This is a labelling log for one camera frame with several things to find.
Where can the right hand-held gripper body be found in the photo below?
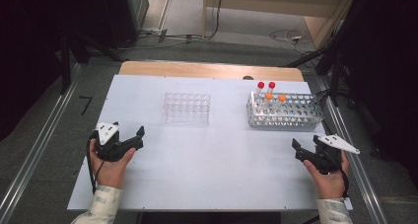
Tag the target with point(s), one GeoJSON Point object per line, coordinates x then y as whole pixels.
{"type": "Point", "coordinates": [328, 160]}

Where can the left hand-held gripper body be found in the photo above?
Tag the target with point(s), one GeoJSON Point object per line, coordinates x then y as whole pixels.
{"type": "Point", "coordinates": [110, 150]}

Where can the white perforated test tube rack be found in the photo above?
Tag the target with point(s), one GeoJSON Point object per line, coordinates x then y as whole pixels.
{"type": "Point", "coordinates": [302, 113]}

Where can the clear acrylic test tube rack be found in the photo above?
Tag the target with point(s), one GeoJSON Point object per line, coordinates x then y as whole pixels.
{"type": "Point", "coordinates": [187, 109]}

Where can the red capped test tube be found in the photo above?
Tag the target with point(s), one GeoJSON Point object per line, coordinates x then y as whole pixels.
{"type": "Point", "coordinates": [261, 85]}
{"type": "Point", "coordinates": [271, 85]}

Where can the person's left hand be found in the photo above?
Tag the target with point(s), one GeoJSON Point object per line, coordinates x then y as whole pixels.
{"type": "Point", "coordinates": [110, 173]}

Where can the person's right hand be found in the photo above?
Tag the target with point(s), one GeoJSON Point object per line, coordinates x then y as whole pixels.
{"type": "Point", "coordinates": [330, 186]}

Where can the black metal stand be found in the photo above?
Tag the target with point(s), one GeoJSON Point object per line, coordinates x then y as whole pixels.
{"type": "Point", "coordinates": [335, 76]}
{"type": "Point", "coordinates": [65, 62]}

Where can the white board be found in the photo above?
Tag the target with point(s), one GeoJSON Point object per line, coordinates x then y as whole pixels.
{"type": "Point", "coordinates": [213, 164]}

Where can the dark round table grommet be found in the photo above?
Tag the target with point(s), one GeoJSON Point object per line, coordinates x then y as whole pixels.
{"type": "Point", "coordinates": [248, 77]}

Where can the wooden table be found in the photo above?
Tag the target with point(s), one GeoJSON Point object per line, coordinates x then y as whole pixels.
{"type": "Point", "coordinates": [197, 69]}

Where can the black curtain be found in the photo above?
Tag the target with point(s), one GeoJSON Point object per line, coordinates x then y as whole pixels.
{"type": "Point", "coordinates": [387, 53]}
{"type": "Point", "coordinates": [33, 36]}

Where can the dark cabinet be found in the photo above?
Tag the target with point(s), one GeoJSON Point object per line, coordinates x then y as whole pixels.
{"type": "Point", "coordinates": [131, 10]}

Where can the light wooden furniture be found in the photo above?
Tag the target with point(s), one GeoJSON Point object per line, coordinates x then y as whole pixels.
{"type": "Point", "coordinates": [263, 0]}

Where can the metal floor rail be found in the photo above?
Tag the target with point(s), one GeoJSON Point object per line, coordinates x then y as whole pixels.
{"type": "Point", "coordinates": [361, 181]}
{"type": "Point", "coordinates": [36, 151]}

